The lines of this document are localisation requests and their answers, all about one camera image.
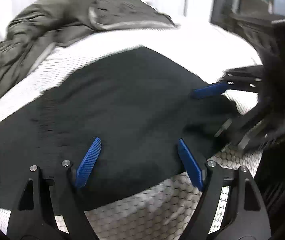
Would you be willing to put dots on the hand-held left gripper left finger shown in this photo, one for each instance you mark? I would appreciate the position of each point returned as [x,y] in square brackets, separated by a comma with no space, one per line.
[88,162]

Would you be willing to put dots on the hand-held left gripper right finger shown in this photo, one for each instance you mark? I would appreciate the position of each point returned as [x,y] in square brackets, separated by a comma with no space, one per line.
[190,165]

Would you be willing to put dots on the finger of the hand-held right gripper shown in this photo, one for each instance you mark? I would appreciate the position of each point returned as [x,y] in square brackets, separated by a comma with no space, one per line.
[210,90]
[247,127]

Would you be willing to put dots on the black pants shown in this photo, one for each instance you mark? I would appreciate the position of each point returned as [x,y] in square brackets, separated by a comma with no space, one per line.
[120,110]

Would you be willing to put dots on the bed with white honeycomb cover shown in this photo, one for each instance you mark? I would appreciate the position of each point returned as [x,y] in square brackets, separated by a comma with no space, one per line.
[132,40]

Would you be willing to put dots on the dark grey duvet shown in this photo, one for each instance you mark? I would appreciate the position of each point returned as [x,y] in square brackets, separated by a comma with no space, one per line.
[45,22]

